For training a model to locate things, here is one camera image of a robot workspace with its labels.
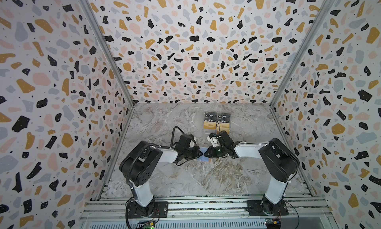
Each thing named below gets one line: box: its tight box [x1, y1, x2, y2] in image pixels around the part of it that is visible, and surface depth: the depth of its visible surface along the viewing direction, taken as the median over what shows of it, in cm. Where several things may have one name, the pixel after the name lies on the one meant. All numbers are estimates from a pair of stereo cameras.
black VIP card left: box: [204, 111, 218, 122], surface depth 105 cm
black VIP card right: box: [217, 113, 231, 123], surface depth 105 cm
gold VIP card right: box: [218, 122, 230, 136], surface depth 105 cm
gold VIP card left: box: [202, 120, 217, 130], surface depth 105 cm
